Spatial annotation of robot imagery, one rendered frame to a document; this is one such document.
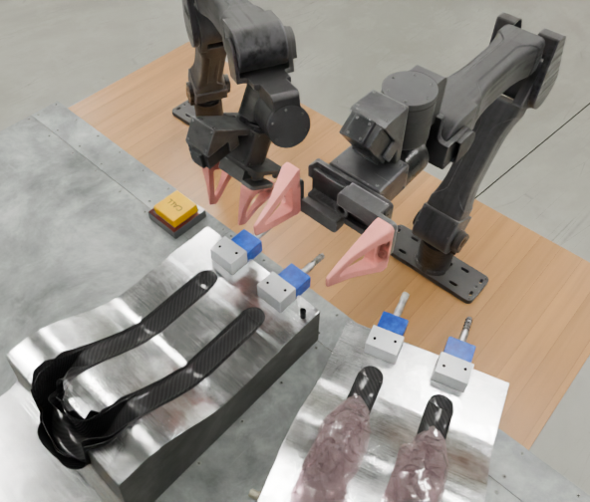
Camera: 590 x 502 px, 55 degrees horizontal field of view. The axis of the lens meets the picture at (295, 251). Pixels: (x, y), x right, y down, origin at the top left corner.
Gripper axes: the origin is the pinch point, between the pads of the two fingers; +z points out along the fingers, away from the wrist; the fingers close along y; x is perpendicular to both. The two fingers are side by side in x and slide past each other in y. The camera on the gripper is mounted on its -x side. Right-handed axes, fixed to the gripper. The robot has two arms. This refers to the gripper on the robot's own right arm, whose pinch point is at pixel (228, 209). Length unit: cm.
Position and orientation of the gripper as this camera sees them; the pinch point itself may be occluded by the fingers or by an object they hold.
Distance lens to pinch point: 87.3
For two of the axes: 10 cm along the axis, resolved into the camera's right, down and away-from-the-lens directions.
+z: -3.3, 8.3, 4.5
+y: 7.4, 5.2, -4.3
